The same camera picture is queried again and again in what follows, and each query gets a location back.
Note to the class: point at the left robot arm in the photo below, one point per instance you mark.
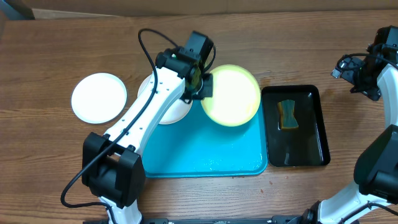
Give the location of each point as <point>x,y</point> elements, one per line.
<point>112,163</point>

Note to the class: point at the green yellow sponge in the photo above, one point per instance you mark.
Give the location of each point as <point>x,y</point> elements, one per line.
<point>287,118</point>

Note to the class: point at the teal plastic tray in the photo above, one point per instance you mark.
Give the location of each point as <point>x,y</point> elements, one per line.
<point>196,146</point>

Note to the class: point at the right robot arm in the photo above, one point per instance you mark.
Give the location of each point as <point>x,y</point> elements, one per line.
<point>375,172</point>

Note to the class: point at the yellow plate with sauce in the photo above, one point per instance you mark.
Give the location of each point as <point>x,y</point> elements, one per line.
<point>236,96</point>

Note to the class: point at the black plastic tray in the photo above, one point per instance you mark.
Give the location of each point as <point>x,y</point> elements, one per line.
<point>305,146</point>

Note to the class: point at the white plate with sauce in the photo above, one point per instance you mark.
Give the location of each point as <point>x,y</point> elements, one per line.
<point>99,98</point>

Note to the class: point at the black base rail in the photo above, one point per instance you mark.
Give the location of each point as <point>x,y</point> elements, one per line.
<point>278,219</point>

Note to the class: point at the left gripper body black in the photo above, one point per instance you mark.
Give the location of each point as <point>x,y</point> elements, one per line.
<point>206,89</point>

